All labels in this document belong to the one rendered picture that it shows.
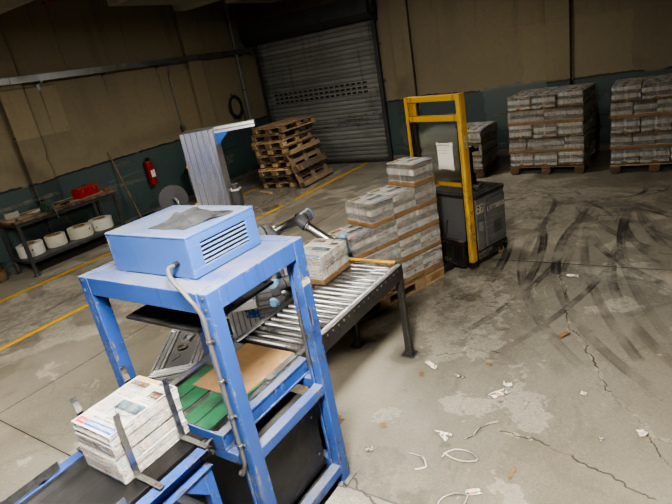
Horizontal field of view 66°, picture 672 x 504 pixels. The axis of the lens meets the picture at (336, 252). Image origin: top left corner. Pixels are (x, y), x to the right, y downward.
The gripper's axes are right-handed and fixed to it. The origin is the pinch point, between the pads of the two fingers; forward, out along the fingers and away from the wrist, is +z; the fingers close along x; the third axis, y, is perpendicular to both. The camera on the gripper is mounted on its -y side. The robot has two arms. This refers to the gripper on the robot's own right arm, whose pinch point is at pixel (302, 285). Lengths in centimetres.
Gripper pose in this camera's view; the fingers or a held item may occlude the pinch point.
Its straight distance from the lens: 401.6
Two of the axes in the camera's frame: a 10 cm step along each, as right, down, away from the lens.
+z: 5.3, -3.8, 7.6
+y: -1.7, -9.2, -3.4
